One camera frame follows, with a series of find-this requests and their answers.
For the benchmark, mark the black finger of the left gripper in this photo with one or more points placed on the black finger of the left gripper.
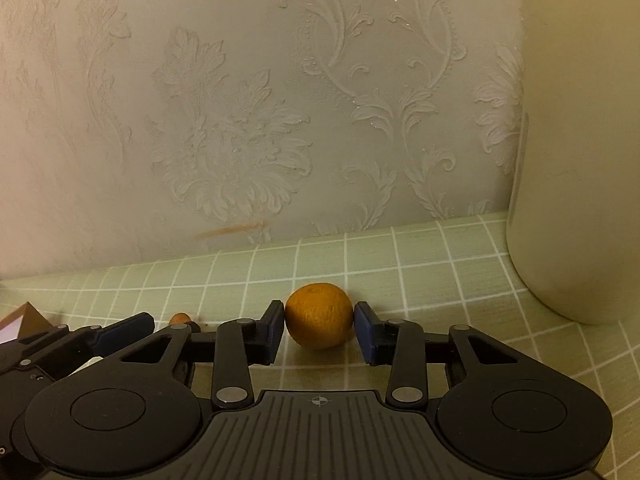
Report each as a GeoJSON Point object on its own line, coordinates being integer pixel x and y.
{"type": "Point", "coordinates": [123, 333]}

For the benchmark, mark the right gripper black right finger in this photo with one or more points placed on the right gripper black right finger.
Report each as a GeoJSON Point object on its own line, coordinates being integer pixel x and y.
{"type": "Point", "coordinates": [400, 344]}

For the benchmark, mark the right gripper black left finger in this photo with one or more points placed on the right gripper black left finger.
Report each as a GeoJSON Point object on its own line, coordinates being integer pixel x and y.
{"type": "Point", "coordinates": [239, 344]}

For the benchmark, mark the small orange tangerine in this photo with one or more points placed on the small orange tangerine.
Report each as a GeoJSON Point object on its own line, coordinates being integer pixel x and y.
{"type": "Point", "coordinates": [319, 316]}

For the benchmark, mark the tiny orange kumquat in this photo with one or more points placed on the tiny orange kumquat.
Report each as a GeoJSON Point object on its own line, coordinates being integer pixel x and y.
{"type": "Point", "coordinates": [180, 318]}

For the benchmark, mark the brown cardboard box white inside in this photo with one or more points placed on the brown cardboard box white inside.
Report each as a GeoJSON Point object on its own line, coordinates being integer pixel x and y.
{"type": "Point", "coordinates": [22, 322]}

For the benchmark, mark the green checkered tablecloth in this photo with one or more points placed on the green checkered tablecloth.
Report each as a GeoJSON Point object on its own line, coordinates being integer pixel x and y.
{"type": "Point", "coordinates": [436, 274]}

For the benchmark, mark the cream thermos jug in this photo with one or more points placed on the cream thermos jug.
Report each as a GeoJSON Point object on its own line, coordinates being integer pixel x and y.
{"type": "Point", "coordinates": [573, 225]}

